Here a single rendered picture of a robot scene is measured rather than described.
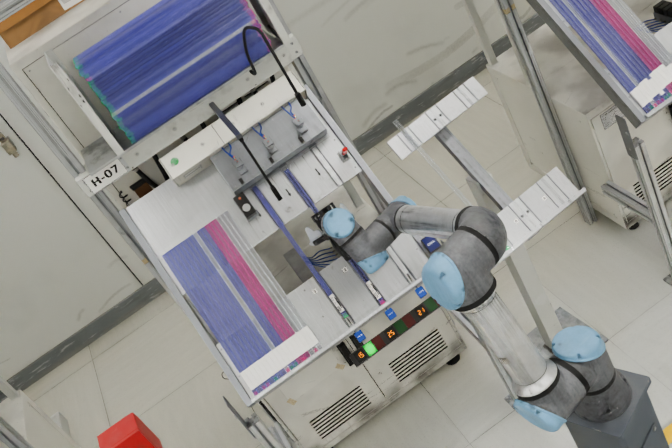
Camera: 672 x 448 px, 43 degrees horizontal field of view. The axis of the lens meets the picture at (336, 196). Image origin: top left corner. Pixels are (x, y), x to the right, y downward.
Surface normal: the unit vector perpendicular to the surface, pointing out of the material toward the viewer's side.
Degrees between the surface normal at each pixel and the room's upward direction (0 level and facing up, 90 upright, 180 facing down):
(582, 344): 7
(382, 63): 90
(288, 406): 90
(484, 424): 0
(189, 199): 44
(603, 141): 90
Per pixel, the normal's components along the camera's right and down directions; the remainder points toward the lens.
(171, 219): -0.05, -0.25
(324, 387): 0.38, 0.42
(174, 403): -0.43, -0.72
